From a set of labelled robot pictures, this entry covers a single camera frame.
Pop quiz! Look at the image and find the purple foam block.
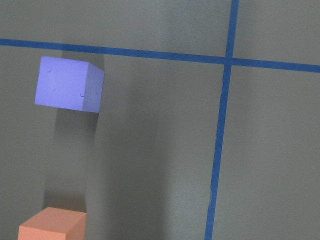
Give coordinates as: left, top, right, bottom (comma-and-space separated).
34, 56, 105, 113

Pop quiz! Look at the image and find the orange foam block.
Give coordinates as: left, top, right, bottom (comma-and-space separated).
17, 207, 87, 240

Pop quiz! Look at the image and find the brown paper table cover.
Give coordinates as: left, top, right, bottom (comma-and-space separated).
0, 0, 320, 240

